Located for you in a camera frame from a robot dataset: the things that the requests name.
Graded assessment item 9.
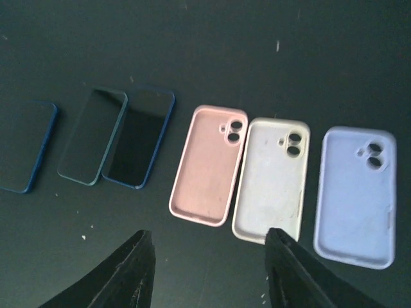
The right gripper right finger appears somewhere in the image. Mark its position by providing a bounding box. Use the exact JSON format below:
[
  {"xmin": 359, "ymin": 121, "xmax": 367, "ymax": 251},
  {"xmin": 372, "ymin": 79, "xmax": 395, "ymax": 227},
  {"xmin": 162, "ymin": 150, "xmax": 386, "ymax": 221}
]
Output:
[{"xmin": 265, "ymin": 228, "xmax": 382, "ymax": 308}]

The beige cased phone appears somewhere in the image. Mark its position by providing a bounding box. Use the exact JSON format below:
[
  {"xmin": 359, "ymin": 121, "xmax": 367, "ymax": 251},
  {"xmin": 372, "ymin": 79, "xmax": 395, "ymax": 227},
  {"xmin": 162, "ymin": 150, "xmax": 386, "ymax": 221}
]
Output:
[{"xmin": 232, "ymin": 117, "xmax": 310, "ymax": 244}]

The lavender phone case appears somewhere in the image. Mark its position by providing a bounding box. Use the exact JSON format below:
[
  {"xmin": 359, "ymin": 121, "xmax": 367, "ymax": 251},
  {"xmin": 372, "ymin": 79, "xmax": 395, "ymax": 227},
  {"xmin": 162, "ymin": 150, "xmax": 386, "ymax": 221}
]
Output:
[{"xmin": 313, "ymin": 126, "xmax": 397, "ymax": 270}]

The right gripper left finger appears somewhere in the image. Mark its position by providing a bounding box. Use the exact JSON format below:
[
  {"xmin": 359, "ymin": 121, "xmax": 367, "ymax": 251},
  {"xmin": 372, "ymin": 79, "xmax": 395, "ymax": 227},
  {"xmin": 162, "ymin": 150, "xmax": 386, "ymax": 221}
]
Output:
[{"xmin": 41, "ymin": 230, "xmax": 156, "ymax": 308}]

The dark phone from pink case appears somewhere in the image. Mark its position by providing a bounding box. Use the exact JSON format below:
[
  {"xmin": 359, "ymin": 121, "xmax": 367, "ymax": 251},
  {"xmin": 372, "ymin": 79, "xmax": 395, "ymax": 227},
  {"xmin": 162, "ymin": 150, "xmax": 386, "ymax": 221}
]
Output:
[{"xmin": 1, "ymin": 101, "xmax": 58, "ymax": 194}]

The teal phone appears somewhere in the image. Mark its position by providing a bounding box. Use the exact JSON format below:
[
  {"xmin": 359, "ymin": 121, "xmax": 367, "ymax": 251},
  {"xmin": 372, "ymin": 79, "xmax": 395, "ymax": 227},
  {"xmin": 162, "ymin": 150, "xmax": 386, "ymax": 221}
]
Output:
[{"xmin": 57, "ymin": 87, "xmax": 128, "ymax": 186}]

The blue phone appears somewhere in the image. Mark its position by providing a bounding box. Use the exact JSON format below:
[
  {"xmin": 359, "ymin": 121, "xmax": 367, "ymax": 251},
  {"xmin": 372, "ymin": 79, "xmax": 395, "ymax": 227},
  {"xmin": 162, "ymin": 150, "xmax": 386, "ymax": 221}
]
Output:
[{"xmin": 101, "ymin": 86, "xmax": 175, "ymax": 189}]

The pink cased phone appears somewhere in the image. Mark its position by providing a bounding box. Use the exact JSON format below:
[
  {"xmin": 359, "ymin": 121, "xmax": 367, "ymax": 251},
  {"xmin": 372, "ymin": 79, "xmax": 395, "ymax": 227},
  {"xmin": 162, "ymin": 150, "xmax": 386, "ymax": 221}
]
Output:
[{"xmin": 169, "ymin": 105, "xmax": 249, "ymax": 227}]

